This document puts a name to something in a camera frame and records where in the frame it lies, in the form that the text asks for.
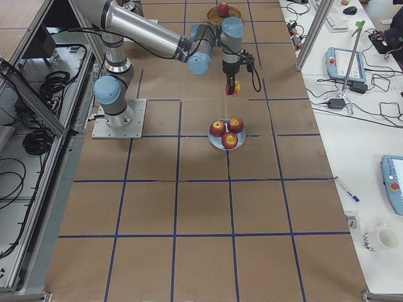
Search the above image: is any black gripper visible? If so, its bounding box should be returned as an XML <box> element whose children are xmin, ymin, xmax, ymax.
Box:
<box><xmin>222</xmin><ymin>52</ymin><xmax>255</xmax><ymax>93</ymax></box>

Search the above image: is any yellow-red apple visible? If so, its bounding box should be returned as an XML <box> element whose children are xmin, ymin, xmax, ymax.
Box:
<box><xmin>225</xmin><ymin>81</ymin><xmax>241</xmax><ymax>97</ymax></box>

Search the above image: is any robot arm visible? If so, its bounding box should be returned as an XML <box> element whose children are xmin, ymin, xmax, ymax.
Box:
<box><xmin>71</xmin><ymin>1</ymin><xmax>261</xmax><ymax>136</ymax></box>

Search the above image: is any plate apple two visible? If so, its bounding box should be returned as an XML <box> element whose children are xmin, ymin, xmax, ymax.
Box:
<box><xmin>227</xmin><ymin>117</ymin><xmax>244</xmax><ymax>133</ymax></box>

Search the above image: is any plate apple one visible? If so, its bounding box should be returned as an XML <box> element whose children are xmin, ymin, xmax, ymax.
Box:
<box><xmin>209</xmin><ymin>120</ymin><xmax>226</xmax><ymax>137</ymax></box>

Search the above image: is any plate apple three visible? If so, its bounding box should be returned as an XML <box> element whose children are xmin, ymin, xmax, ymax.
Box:
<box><xmin>221</xmin><ymin>132</ymin><xmax>238</xmax><ymax>150</ymax></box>

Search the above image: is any white plate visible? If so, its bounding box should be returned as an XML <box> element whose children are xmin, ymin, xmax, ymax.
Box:
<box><xmin>208</xmin><ymin>117</ymin><xmax>246</xmax><ymax>150</ymax></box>

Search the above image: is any wicker basket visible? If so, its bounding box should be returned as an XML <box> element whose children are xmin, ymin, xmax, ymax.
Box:
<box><xmin>206</xmin><ymin>6</ymin><xmax>242</xmax><ymax>25</ymax></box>

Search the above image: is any dark red basket apple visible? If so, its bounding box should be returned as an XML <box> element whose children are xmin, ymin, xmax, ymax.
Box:
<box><xmin>217</xmin><ymin>1</ymin><xmax>229</xmax><ymax>17</ymax></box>

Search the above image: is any blue teach pendant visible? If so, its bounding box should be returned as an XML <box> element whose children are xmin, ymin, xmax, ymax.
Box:
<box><xmin>326</xmin><ymin>47</ymin><xmax>366</xmax><ymax>83</ymax></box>
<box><xmin>381</xmin><ymin>155</ymin><xmax>403</xmax><ymax>216</ymax></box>

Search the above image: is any blue white pen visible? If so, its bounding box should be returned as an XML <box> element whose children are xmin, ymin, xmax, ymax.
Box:
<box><xmin>334</xmin><ymin>176</ymin><xmax>360</xmax><ymax>203</ymax></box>

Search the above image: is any white mug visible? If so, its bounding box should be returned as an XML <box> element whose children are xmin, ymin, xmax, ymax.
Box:
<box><xmin>361</xmin><ymin>225</ymin><xmax>399</xmax><ymax>252</ymax></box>

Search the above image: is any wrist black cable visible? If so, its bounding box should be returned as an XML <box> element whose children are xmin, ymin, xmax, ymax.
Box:
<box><xmin>241</xmin><ymin>48</ymin><xmax>262</xmax><ymax>93</ymax></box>

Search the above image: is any aluminium frame post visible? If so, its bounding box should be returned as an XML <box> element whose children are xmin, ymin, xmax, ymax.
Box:
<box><xmin>295</xmin><ymin>0</ymin><xmax>334</xmax><ymax>72</ymax></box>

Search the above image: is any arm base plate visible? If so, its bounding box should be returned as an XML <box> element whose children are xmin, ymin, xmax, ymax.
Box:
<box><xmin>91</xmin><ymin>99</ymin><xmax>147</xmax><ymax>139</ymax></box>

